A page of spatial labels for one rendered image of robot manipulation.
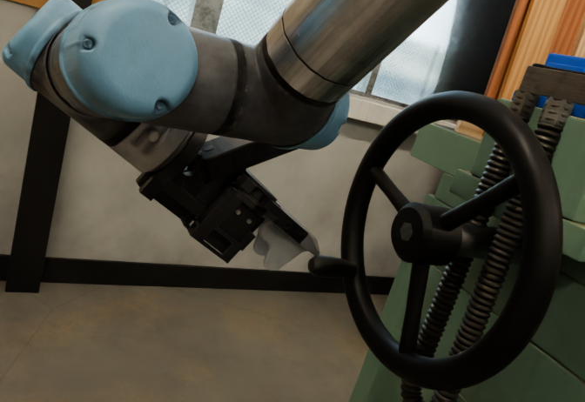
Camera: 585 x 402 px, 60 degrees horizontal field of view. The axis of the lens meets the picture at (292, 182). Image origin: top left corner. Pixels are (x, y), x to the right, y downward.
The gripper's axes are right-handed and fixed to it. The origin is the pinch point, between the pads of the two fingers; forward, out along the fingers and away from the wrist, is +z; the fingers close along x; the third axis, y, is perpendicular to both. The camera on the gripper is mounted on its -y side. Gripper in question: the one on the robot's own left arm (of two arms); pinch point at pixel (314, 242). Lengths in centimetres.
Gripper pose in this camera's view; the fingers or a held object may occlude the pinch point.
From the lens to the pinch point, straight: 58.4
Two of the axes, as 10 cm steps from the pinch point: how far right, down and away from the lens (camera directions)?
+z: 6.3, 6.0, 5.0
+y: -6.8, 7.3, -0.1
